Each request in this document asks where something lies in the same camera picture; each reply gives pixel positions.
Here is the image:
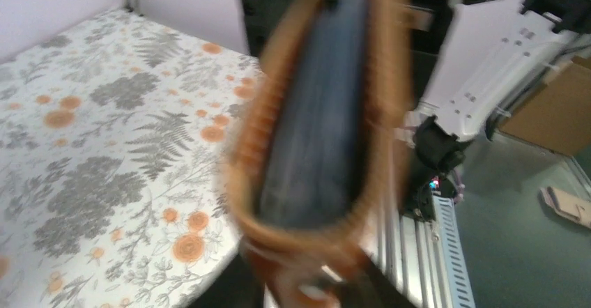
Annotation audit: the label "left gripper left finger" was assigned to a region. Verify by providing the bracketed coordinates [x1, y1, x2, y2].
[185, 252, 264, 308]

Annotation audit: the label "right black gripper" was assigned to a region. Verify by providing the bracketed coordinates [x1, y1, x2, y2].
[240, 0, 462, 105]

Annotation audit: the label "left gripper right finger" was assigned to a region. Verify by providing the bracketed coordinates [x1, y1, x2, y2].
[318, 255, 415, 308]

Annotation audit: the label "brown leather card holder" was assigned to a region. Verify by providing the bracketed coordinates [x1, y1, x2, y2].
[227, 0, 411, 307]

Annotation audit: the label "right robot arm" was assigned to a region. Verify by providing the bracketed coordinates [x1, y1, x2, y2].
[240, 0, 590, 220]

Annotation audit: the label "brown cardboard box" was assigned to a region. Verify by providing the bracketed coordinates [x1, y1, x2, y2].
[500, 56, 590, 155]

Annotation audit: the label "floral patterned table mat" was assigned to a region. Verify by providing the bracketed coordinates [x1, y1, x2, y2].
[1, 10, 259, 307]

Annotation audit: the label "cardboard scrap on floor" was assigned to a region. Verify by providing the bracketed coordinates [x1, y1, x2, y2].
[540, 187, 590, 229]

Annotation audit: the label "aluminium rail frame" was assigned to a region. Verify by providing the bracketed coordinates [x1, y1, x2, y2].
[369, 134, 590, 307]

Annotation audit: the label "slotted grey cable duct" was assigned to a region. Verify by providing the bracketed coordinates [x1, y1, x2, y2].
[433, 197, 475, 307]

